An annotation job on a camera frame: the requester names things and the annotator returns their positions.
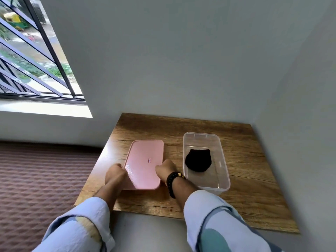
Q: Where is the person's right hand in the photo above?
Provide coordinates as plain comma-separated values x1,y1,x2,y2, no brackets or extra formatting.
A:
155,159,177,184

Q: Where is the person's left hand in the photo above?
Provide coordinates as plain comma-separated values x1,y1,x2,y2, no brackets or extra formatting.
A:
105,163,128,192

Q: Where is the pink plastic container lid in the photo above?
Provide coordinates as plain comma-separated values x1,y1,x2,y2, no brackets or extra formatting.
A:
121,140,164,191

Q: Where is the person's right forearm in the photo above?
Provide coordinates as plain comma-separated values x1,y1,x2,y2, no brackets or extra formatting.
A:
168,176,285,252

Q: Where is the person's left forearm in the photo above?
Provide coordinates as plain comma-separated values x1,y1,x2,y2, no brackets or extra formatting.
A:
32,178,126,252

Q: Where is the black folded cloth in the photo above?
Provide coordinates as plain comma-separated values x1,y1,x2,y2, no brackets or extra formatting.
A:
185,149,212,173

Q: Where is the clear plastic container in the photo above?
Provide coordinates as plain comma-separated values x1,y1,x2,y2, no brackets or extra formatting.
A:
183,132,231,195

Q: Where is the brown patterned carpet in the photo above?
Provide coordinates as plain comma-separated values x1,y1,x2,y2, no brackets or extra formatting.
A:
0,141,103,252

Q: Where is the window with metal grille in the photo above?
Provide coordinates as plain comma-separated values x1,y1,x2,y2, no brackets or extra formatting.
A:
0,0,87,105

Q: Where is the black bead bracelet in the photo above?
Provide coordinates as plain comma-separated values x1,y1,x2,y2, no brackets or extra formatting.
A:
166,172,186,199

